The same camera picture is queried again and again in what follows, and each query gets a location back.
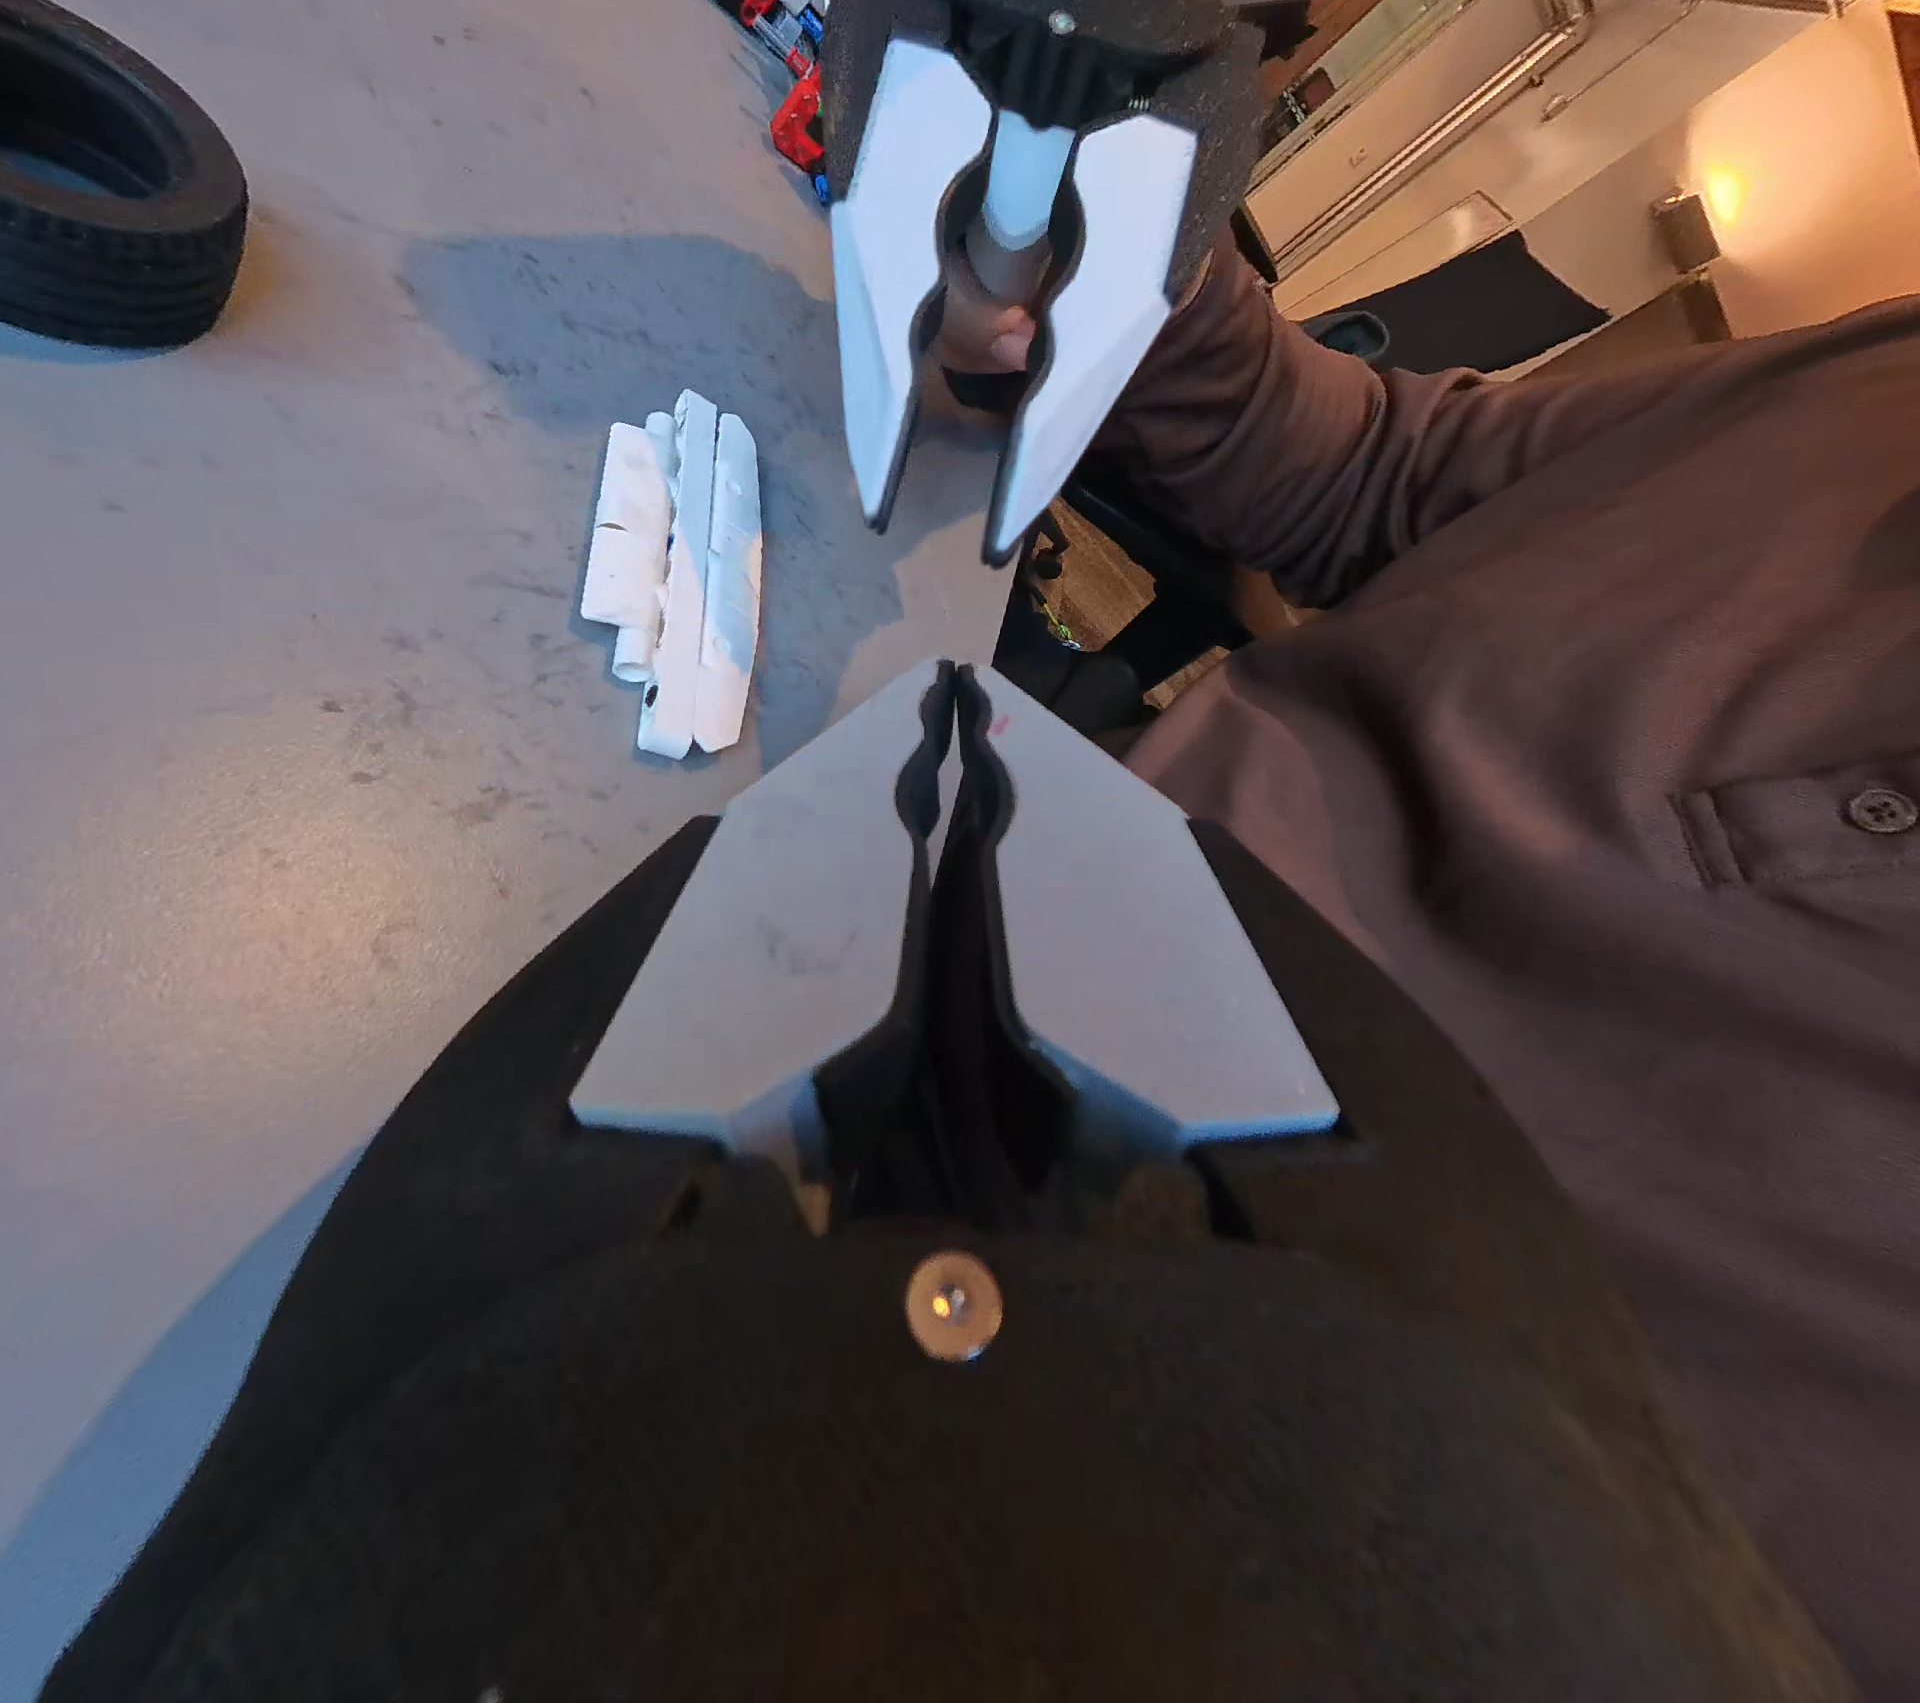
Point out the black panel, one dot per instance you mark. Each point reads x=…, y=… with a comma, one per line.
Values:
x=1484, y=308

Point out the white curved toy beam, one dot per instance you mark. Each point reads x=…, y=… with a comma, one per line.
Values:
x=733, y=593

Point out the wall lamp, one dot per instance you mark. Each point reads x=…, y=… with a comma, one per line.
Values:
x=1695, y=218

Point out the white hinged brick assembly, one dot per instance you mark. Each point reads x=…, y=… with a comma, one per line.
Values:
x=645, y=547

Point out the person's right hand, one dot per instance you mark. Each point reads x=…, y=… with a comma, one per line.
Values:
x=990, y=330

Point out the black toy tyre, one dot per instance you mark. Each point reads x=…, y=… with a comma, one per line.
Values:
x=91, y=278

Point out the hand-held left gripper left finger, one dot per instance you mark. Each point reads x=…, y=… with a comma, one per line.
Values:
x=751, y=983

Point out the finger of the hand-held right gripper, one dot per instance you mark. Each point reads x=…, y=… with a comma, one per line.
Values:
x=885, y=232
x=1119, y=262

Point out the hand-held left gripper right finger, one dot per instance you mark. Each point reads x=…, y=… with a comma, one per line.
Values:
x=1155, y=983

